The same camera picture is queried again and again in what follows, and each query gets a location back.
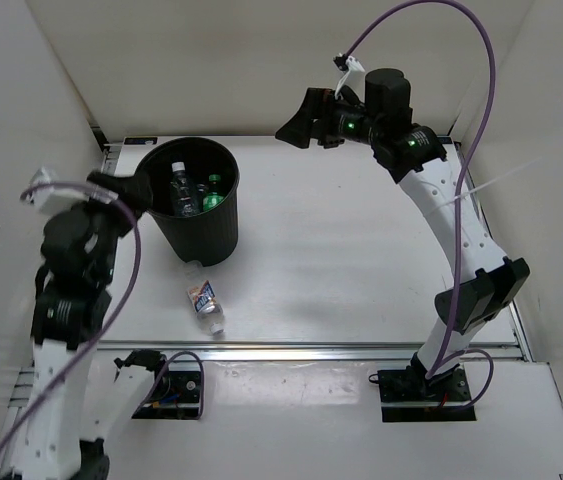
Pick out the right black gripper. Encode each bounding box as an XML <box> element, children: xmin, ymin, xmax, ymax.
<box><xmin>275</xmin><ymin>89</ymin><xmax>383</xmax><ymax>150</ymax></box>

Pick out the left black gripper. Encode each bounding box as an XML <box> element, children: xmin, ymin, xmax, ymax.
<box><xmin>73</xmin><ymin>168</ymin><xmax>154</xmax><ymax>283</ymax></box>

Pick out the clear unlabelled plastic bottle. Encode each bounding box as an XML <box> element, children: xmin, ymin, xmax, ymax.
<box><xmin>170</xmin><ymin>162</ymin><xmax>201</xmax><ymax>218</ymax></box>

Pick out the green plastic soda bottle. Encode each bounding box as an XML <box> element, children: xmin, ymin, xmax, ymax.
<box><xmin>202</xmin><ymin>174</ymin><xmax>224</xmax><ymax>212</ymax></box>

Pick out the clear bottle white blue label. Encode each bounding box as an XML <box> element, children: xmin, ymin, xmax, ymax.
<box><xmin>183</xmin><ymin>261</ymin><xmax>225</xmax><ymax>337</ymax></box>

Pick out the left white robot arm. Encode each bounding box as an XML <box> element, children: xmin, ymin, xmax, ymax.
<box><xmin>0</xmin><ymin>169</ymin><xmax>171</xmax><ymax>479</ymax></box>

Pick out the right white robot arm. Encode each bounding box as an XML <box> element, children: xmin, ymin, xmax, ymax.
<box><xmin>275</xmin><ymin>68</ymin><xmax>530</xmax><ymax>400</ymax></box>

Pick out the black plastic waste bin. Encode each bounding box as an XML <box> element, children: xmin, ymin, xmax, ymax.
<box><xmin>136</xmin><ymin>137</ymin><xmax>240</xmax><ymax>266</ymax></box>

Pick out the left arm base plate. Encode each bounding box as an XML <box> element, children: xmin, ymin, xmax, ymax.
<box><xmin>132</xmin><ymin>357</ymin><xmax>205</xmax><ymax>421</ymax></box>

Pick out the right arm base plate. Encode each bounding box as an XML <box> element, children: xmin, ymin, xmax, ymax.
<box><xmin>368</xmin><ymin>367</ymin><xmax>477</xmax><ymax>423</ymax></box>

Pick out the aluminium table frame rail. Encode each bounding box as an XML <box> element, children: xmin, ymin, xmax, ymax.
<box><xmin>0</xmin><ymin>134</ymin><xmax>563</xmax><ymax>480</ymax></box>

